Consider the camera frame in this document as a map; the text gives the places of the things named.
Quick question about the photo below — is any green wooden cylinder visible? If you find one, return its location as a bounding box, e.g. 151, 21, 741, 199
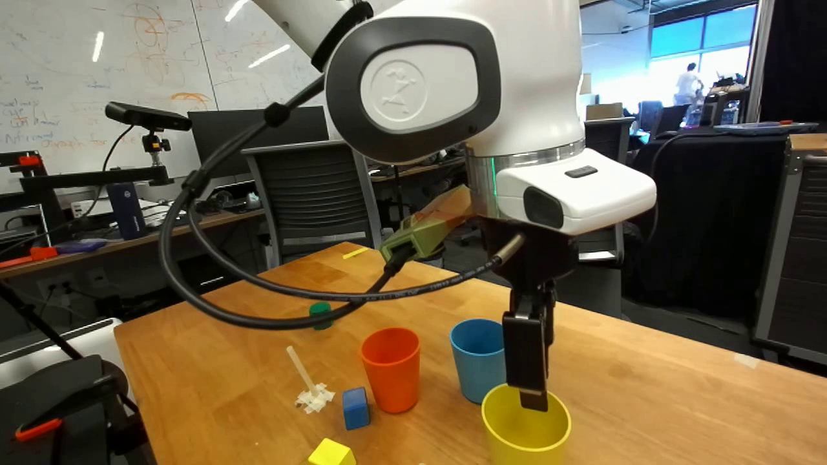
307, 300, 334, 331

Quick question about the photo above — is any long wooden desk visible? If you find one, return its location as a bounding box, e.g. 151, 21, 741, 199
0, 203, 270, 281

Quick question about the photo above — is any blue wooden block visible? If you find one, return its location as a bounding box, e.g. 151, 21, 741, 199
340, 385, 374, 431

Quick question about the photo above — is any white taped plastic stick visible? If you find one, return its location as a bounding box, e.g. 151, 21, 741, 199
285, 343, 336, 416

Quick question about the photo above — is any gray mesh office chair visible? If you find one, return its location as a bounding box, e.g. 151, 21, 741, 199
244, 140, 382, 268

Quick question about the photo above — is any person in white shirt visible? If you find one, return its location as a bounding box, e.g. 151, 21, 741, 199
673, 60, 706, 108

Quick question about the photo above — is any gray drawer cabinet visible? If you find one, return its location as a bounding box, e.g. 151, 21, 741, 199
753, 132, 827, 369

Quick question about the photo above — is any yellow wooden block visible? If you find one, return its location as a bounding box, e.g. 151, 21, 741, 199
305, 437, 359, 465

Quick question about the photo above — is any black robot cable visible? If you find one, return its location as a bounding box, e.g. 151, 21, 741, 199
159, 75, 528, 332

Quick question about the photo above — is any black clamp stand red knob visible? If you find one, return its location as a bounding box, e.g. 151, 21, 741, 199
0, 150, 170, 245

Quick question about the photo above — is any blue plastic cup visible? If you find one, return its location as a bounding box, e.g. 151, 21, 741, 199
447, 318, 511, 406

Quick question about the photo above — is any black covered unit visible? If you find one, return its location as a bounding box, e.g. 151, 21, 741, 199
624, 127, 790, 322

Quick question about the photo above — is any black monitor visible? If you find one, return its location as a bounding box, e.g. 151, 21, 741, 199
188, 106, 330, 181

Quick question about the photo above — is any scribbled whiteboard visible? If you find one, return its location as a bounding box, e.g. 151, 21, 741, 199
0, 0, 330, 176

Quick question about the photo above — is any blue box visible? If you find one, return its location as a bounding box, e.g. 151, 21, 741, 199
106, 183, 144, 243

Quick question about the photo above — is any white flat panel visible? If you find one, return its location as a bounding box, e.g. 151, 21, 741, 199
0, 318, 125, 390

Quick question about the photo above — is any yellow plastic cup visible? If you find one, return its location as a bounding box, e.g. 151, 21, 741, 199
478, 383, 575, 465

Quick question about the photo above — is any orange plastic cup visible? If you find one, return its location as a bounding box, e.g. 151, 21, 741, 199
359, 326, 425, 416

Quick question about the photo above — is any yellow-green wrist camera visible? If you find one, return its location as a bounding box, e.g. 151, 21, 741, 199
377, 215, 461, 265

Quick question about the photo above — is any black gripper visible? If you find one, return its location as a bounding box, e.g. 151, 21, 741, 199
476, 216, 582, 414

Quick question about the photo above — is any black camera on mount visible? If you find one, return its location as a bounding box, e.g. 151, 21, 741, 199
103, 99, 194, 158

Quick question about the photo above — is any black tripod head orange lever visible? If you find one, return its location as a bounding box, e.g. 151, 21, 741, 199
0, 354, 159, 465

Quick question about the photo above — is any blue chair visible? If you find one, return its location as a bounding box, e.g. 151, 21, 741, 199
637, 99, 666, 144

